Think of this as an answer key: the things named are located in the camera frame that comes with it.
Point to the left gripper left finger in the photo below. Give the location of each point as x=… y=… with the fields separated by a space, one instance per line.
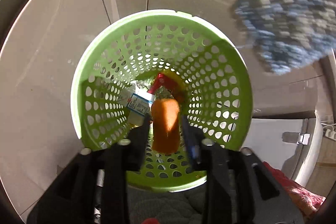
x=126 y=155

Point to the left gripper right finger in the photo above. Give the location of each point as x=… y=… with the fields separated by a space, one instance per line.
x=206 y=155

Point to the orange foam fruit net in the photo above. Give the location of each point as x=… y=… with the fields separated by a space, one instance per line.
x=166 y=136

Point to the red snack wrapper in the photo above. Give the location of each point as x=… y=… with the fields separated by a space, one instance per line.
x=172 y=82

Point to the blue white floral cloth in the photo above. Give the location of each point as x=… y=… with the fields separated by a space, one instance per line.
x=286 y=34

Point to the green perforated trash basket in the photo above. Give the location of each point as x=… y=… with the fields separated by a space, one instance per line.
x=133 y=50

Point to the blue white milk carton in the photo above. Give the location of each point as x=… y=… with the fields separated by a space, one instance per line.
x=138 y=102

